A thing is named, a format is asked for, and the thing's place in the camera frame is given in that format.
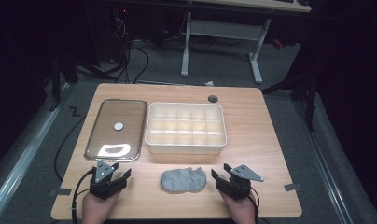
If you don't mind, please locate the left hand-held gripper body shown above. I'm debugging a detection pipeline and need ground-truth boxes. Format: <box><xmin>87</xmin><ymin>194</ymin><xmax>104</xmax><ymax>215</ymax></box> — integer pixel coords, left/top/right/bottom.
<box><xmin>89</xmin><ymin>160</ymin><xmax>129</xmax><ymax>201</ymax></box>

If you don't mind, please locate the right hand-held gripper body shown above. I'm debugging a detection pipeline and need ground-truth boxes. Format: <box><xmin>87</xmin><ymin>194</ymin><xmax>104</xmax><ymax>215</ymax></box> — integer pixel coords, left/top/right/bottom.
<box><xmin>215</xmin><ymin>164</ymin><xmax>265</xmax><ymax>201</ymax></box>

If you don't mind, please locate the grey sock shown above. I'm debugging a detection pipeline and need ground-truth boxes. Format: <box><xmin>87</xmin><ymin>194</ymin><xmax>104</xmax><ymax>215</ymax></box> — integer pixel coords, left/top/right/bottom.
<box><xmin>160</xmin><ymin>166</ymin><xmax>207</xmax><ymax>194</ymax></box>

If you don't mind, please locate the cream divided storage box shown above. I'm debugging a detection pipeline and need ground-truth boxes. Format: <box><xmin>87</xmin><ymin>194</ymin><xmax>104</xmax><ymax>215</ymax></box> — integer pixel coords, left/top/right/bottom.
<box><xmin>144</xmin><ymin>102</ymin><xmax>228</xmax><ymax>155</ymax></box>

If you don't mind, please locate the person's right hand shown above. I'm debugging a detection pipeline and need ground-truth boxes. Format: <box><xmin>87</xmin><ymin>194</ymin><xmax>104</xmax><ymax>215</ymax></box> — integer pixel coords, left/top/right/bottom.
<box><xmin>218</xmin><ymin>190</ymin><xmax>257</xmax><ymax>224</ymax></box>

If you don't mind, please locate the person's left hand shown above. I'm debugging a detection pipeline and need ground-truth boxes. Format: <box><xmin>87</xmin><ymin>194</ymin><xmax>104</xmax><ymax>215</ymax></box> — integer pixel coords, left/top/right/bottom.
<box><xmin>81</xmin><ymin>191</ymin><xmax>120</xmax><ymax>224</ymax></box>

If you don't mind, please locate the clear plastic lid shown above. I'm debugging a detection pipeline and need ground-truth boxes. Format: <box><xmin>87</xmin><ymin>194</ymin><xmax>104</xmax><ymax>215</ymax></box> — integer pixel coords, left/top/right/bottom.
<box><xmin>84</xmin><ymin>98</ymin><xmax>148</xmax><ymax>162</ymax></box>

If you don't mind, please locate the black zigzag floor tape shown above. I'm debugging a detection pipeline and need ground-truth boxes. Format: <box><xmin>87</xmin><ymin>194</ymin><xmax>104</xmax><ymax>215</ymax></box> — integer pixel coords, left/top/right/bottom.
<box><xmin>68</xmin><ymin>105</ymin><xmax>82</xmax><ymax>118</ymax></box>

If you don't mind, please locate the black tripod stand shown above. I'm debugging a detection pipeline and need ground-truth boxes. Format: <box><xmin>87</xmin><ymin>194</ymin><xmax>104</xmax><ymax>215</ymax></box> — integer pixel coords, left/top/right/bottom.
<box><xmin>260</xmin><ymin>60</ymin><xmax>320</xmax><ymax>132</ymax></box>

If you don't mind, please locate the white-legged desk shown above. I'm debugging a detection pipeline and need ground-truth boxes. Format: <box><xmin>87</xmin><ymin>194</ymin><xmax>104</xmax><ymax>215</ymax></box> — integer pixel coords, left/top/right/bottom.
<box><xmin>180</xmin><ymin>0</ymin><xmax>313</xmax><ymax>85</ymax></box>

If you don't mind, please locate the right hand-held gripper cable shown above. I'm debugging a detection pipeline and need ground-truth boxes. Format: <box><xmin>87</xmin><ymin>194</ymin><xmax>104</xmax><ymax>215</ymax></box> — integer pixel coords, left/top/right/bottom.
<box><xmin>249</xmin><ymin>186</ymin><xmax>261</xmax><ymax>224</ymax></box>

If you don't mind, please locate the hand-held gripper cable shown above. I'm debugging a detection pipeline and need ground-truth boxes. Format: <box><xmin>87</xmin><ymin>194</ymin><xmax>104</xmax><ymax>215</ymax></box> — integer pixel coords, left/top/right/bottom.
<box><xmin>71</xmin><ymin>169</ymin><xmax>96</xmax><ymax>224</ymax></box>
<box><xmin>249</xmin><ymin>186</ymin><xmax>261</xmax><ymax>224</ymax></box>

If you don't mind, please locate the left hand-held gripper cable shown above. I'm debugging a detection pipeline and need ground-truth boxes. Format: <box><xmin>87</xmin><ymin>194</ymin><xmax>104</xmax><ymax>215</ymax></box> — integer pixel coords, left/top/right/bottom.
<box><xmin>71</xmin><ymin>169</ymin><xmax>96</xmax><ymax>224</ymax></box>

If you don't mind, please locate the black floor cable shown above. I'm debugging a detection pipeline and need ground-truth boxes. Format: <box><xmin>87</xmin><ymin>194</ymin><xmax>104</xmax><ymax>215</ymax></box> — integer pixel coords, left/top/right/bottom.
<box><xmin>53</xmin><ymin>114</ymin><xmax>87</xmax><ymax>182</ymax></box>

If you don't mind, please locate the metal floor rail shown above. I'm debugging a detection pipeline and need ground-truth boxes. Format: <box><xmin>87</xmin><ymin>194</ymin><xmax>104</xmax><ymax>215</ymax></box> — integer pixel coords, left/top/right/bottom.
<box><xmin>293</xmin><ymin>98</ymin><xmax>354</xmax><ymax>224</ymax></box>
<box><xmin>0</xmin><ymin>83</ymin><xmax>73</xmax><ymax>223</ymax></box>

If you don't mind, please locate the bundle of black cables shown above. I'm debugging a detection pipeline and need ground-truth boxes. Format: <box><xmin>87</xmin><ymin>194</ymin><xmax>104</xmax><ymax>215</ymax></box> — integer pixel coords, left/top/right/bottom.
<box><xmin>110</xmin><ymin>12</ymin><xmax>151</xmax><ymax>84</ymax></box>

